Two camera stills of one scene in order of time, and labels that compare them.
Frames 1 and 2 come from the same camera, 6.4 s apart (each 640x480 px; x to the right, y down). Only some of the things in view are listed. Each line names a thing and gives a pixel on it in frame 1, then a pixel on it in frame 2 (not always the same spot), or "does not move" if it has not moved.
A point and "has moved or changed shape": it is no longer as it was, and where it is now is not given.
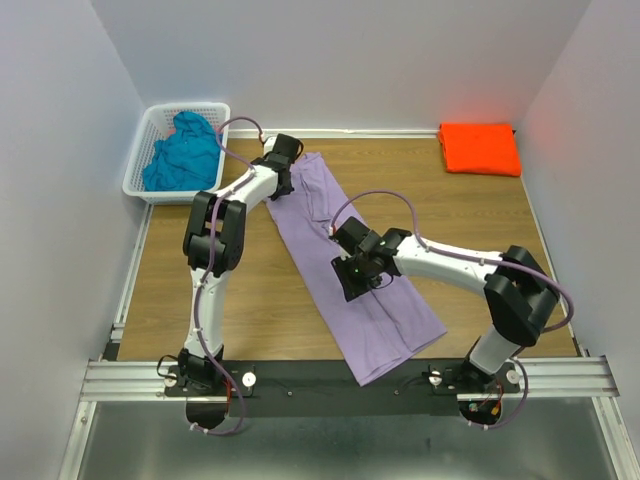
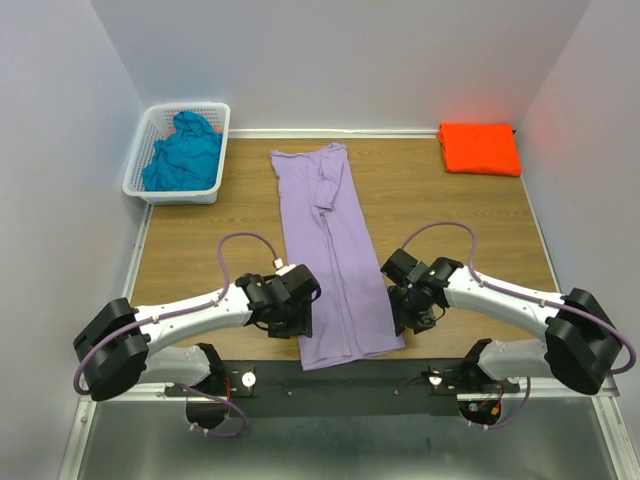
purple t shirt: (379, 327) has moved or changed shape
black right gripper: (348, 285) -> (420, 322)
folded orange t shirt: (481, 148) does not move
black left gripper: (284, 191) -> (302, 326)
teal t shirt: (187, 159) does not move
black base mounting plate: (330, 389) does not move
